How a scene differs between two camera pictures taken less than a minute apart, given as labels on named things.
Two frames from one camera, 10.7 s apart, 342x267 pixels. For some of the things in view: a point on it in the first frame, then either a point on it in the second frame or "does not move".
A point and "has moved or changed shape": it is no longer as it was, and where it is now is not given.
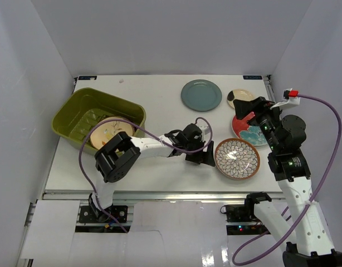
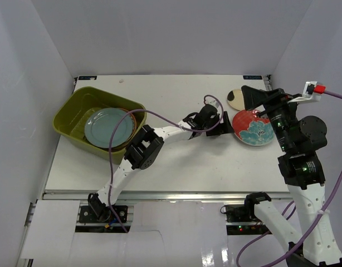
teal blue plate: (201, 95) to (101, 124)
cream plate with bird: (104, 130) has moved or changed shape
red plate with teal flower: (250, 133) does not move
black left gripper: (200, 157) to (218, 127)
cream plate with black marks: (239, 94) does not move
